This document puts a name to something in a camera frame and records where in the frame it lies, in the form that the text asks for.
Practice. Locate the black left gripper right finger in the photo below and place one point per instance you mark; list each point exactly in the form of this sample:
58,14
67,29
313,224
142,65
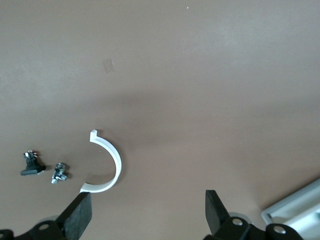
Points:
216,215

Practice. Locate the black push button switch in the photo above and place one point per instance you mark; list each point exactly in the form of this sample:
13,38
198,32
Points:
32,166

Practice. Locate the white drawer cabinet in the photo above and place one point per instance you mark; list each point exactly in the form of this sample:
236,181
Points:
300,202

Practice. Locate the small metal switch component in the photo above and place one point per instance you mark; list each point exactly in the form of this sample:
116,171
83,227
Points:
59,173

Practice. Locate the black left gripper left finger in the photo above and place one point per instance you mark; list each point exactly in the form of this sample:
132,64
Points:
75,217

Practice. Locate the white semicircular plastic clip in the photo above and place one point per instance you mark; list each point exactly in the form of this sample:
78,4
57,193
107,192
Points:
117,162

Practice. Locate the clear tape piece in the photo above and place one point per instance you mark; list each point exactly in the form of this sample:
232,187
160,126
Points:
109,65

